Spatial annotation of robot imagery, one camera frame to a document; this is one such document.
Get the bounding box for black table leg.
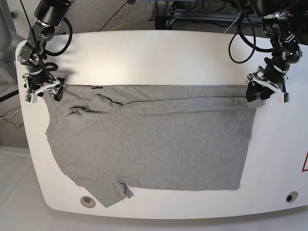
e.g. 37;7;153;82
150;0;174;30

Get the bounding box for grey T-shirt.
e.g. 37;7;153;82
43;85;262;207

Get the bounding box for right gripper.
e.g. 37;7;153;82
23;73;65;103

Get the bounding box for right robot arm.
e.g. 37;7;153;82
18;0;73;103

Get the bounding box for yellow cable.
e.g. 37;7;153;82
109;3;130;32

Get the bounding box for right table grommet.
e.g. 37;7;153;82
286;191;298;203

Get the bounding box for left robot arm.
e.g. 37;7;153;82
236;0;308;102

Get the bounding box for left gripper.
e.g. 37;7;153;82
245;66;289;103

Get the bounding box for left table grommet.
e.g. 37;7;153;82
80;196;96;208

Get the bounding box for table grommet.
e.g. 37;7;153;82
286;191;298;203
80;196;96;208

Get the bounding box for tangled black cables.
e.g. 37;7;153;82
149;0;241;27

